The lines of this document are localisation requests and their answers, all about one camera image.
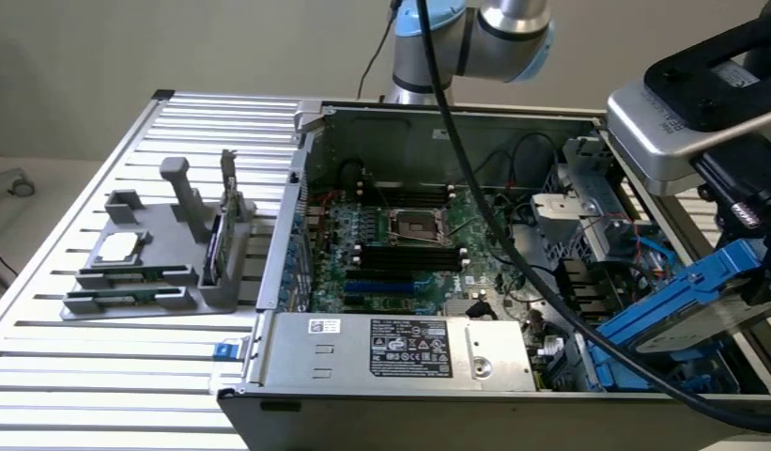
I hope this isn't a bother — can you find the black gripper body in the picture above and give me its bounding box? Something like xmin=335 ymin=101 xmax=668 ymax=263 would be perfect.
xmin=690 ymin=134 xmax=771 ymax=326

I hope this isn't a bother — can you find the disk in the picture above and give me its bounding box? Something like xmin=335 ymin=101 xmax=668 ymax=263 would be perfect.
xmin=594 ymin=238 xmax=771 ymax=392

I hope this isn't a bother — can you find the blue disk bay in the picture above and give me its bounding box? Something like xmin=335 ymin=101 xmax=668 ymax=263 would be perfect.
xmin=571 ymin=328 xmax=740 ymax=394

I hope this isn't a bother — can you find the silver metal drive cage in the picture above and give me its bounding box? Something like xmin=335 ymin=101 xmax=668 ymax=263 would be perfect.
xmin=527 ymin=134 xmax=651 ymax=276

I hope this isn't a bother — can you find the black finned heat sink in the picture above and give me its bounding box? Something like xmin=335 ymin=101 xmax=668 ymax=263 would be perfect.
xmin=554 ymin=257 xmax=619 ymax=326

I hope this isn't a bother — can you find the green motherboard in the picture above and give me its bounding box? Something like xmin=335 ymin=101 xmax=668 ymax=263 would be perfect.
xmin=299 ymin=185 xmax=540 ymax=321

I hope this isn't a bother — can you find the small silver chipset heat sink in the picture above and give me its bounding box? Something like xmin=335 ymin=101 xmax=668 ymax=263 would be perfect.
xmin=443 ymin=299 xmax=488 ymax=319

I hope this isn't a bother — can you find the black RAM slot bank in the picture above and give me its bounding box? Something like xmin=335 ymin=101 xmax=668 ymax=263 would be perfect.
xmin=356 ymin=179 xmax=456 ymax=200
xmin=354 ymin=242 xmax=472 ymax=272

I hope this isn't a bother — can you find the black expansion slot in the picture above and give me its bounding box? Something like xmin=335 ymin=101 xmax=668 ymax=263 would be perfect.
xmin=344 ymin=268 xmax=426 ymax=284

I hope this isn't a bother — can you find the blue expansion slot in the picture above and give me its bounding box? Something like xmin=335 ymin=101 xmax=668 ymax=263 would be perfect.
xmin=344 ymin=279 xmax=419 ymax=296

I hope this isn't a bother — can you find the silver power supply unit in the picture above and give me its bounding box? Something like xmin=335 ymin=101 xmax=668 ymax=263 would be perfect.
xmin=258 ymin=311 xmax=538 ymax=394

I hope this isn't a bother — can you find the open grey PC case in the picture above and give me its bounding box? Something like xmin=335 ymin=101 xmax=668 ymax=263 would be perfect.
xmin=216 ymin=99 xmax=771 ymax=451

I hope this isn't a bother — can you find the grey parts rack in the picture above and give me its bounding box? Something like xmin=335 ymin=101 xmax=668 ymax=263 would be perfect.
xmin=58 ymin=156 xmax=262 ymax=323

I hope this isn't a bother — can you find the green RAM stick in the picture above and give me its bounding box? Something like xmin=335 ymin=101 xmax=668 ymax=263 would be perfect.
xmin=103 ymin=269 xmax=168 ymax=284
xmin=88 ymin=289 xmax=175 ymax=305

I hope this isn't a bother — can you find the silver CPU chip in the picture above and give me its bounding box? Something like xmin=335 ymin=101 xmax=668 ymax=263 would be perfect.
xmin=98 ymin=232 xmax=143 ymax=263

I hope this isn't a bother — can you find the grey caster wheel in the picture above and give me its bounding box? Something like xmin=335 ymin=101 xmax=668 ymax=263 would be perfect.
xmin=7 ymin=173 xmax=36 ymax=197

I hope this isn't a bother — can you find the blue disk data wire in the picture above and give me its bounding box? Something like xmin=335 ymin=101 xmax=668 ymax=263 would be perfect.
xmin=632 ymin=232 xmax=682 ymax=278

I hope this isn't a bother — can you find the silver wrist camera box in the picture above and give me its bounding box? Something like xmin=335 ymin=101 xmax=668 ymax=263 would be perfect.
xmin=606 ymin=78 xmax=771 ymax=195

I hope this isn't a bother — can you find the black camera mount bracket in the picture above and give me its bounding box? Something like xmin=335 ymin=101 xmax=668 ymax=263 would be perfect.
xmin=642 ymin=0 xmax=771 ymax=135

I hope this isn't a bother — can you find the black looped case wire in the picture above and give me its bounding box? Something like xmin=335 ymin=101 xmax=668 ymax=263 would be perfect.
xmin=478 ymin=132 xmax=559 ymax=190

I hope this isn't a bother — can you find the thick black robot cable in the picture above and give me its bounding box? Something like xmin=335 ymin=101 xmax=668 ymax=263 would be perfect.
xmin=414 ymin=0 xmax=771 ymax=431

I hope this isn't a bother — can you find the CPU socket with metal frame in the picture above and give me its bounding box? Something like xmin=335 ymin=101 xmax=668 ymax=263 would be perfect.
xmin=384 ymin=206 xmax=456 ymax=246

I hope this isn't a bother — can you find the thin black cable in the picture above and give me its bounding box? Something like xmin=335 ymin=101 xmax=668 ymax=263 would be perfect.
xmin=356 ymin=0 xmax=404 ymax=101

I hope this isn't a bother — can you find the graphics card with metal bracket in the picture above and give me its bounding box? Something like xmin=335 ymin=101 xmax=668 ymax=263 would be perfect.
xmin=202 ymin=148 xmax=246 ymax=288

